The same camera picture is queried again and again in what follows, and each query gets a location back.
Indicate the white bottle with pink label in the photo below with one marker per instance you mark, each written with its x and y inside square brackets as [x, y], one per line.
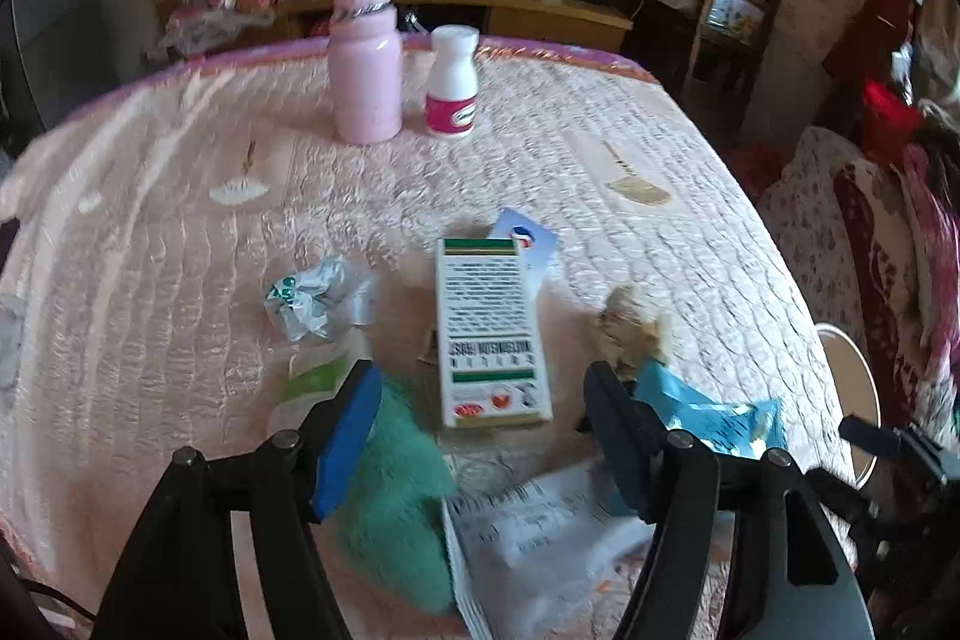
[452, 85]

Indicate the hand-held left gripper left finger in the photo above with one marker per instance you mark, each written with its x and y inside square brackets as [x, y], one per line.
[345, 437]

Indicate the white printed plastic bag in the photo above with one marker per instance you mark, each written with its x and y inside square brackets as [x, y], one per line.
[540, 535]

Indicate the sofa with floral cover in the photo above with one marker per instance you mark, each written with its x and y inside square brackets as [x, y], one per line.
[802, 212]

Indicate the white round bin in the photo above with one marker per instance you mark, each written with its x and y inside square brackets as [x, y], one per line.
[851, 385]

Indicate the blue plastic packet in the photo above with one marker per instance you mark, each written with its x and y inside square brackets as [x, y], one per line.
[712, 419]

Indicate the white green wrapper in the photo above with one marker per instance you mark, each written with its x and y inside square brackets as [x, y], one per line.
[315, 299]

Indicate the white box with green stripes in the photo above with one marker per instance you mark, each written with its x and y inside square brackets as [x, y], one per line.
[487, 325]

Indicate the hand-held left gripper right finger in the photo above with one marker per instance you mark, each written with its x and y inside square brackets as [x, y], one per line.
[615, 445]

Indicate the red white patterned blanket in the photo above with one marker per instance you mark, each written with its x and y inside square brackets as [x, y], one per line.
[877, 265]

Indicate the pink quilted bed cover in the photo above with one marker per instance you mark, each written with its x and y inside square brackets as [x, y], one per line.
[150, 250]

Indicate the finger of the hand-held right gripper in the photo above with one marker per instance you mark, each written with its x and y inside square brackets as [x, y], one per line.
[840, 494]
[892, 445]

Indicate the dark wooden chair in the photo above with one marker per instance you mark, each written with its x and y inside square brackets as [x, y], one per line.
[720, 10]

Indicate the flat green white packet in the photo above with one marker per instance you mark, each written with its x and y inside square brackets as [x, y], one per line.
[315, 385]

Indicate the red cushion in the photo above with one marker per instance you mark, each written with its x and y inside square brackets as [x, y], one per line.
[889, 119]

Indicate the teal fuzzy cloth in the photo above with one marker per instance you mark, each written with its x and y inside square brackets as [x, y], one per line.
[397, 497]

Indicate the blue white card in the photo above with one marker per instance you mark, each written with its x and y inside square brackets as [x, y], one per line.
[532, 239]

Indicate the wooden bench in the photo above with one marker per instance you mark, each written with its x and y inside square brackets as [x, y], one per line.
[525, 6]

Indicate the crumpled beige paper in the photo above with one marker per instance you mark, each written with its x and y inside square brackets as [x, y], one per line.
[634, 329]

